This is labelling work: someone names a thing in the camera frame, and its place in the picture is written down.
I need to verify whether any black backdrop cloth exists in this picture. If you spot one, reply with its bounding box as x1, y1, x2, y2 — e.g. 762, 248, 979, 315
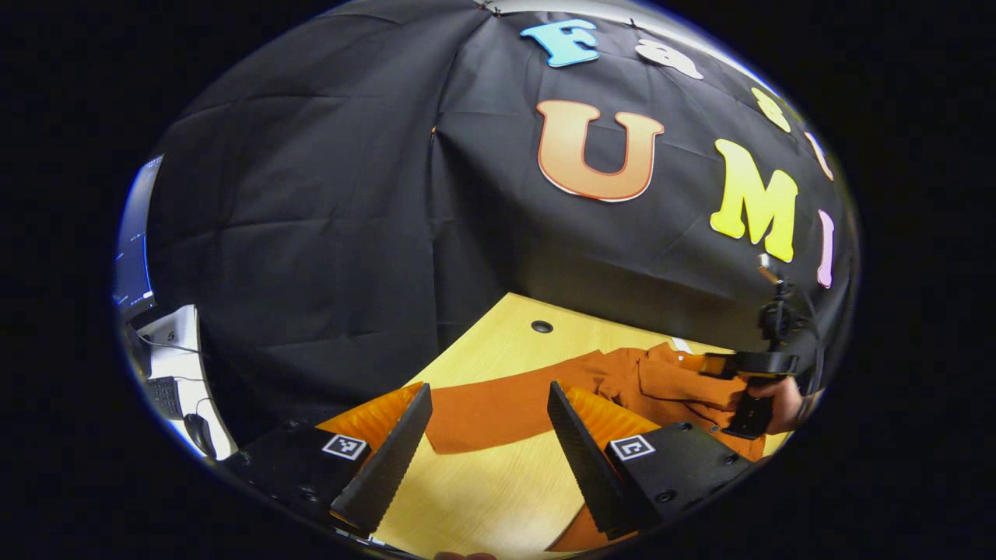
144, 0, 861, 448

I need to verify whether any black computer mouse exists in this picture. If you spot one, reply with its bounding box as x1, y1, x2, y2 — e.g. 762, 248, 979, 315
184, 412, 219, 458

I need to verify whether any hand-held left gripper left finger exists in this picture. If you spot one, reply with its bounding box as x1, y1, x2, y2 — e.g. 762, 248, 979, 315
222, 381, 434, 539

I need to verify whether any white desk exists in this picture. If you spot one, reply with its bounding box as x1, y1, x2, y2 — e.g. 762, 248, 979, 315
128, 303, 238, 461

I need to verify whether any orange shirt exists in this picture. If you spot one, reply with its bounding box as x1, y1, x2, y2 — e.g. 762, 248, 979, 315
424, 342, 771, 553

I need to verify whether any computer monitor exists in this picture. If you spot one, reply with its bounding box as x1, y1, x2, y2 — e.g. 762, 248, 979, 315
115, 154, 164, 320

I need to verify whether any black keyboard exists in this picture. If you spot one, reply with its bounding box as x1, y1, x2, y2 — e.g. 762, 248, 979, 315
146, 376, 185, 421

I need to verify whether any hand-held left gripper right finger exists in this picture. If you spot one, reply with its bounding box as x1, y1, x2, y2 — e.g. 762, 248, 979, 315
547, 380, 756, 542

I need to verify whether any black cable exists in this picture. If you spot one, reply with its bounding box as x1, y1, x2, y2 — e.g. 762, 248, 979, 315
139, 333, 205, 359

